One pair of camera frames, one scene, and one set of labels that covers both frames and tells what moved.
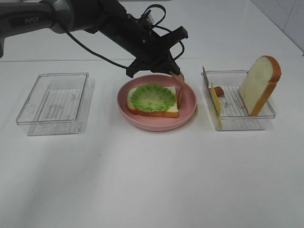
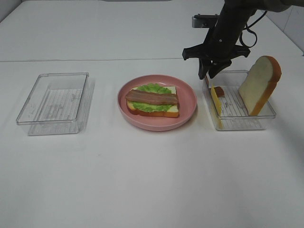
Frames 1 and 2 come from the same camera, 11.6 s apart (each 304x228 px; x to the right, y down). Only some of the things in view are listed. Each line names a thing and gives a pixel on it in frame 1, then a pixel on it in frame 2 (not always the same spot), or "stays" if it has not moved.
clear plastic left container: [61, 104] stays
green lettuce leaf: [152, 98] stays
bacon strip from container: [179, 79] -> [151, 98]
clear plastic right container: [235, 116] stays
